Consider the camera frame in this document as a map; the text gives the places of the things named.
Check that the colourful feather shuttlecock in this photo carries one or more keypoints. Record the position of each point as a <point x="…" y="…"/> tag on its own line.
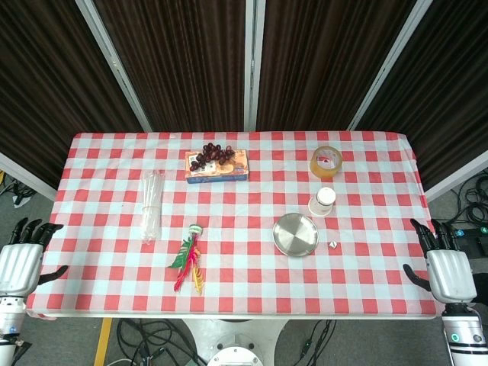
<point x="188" y="255"/>

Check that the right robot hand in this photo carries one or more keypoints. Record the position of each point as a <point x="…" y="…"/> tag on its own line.
<point x="451" y="274"/>

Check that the white paper cup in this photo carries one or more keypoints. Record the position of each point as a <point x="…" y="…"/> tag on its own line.
<point x="322" y="202"/>

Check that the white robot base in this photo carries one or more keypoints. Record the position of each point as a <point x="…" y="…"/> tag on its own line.
<point x="232" y="343"/>

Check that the clear plastic straw bundle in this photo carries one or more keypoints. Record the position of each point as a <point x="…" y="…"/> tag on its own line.
<point x="151" y="206"/>

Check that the red white checkered tablecloth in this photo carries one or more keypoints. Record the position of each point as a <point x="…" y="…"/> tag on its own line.
<point x="236" y="274"/>

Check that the purple grape bunch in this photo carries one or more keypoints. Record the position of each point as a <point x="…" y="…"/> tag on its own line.
<point x="209" y="152"/>

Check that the round stainless steel plate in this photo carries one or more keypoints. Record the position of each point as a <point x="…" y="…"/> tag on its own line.
<point x="295" y="234"/>

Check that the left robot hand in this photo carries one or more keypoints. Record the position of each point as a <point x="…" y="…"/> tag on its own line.
<point x="19" y="267"/>

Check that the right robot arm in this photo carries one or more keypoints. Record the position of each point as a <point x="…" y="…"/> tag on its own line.
<point x="465" y="331"/>

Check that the blue orange snack box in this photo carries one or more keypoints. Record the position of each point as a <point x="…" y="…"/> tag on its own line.
<point x="232" y="173"/>

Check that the dark brown partition panel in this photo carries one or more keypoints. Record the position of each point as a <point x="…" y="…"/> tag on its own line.
<point x="179" y="61"/>
<point x="328" y="61"/>
<point x="450" y="84"/>
<point x="45" y="76"/>

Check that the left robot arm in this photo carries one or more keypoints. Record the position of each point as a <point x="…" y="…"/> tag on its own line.
<point x="9" y="324"/>

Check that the black power strip green lights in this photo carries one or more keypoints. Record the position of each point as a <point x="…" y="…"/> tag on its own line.
<point x="470" y="234"/>

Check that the white die with black pips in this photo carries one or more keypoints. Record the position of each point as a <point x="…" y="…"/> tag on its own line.
<point x="332" y="244"/>

